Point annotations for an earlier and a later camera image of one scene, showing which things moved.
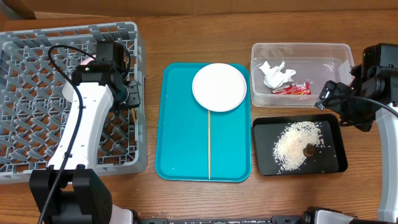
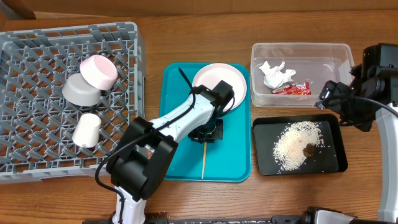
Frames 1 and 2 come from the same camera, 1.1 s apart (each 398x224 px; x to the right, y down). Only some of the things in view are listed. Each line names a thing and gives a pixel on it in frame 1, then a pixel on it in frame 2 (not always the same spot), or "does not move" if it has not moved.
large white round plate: [219, 87] does not move
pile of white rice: [288, 150] does not move
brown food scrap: [309, 150] does not move
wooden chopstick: [209, 142] → [203, 164]
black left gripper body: [134, 96] → [209, 131]
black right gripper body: [337, 94] does not move
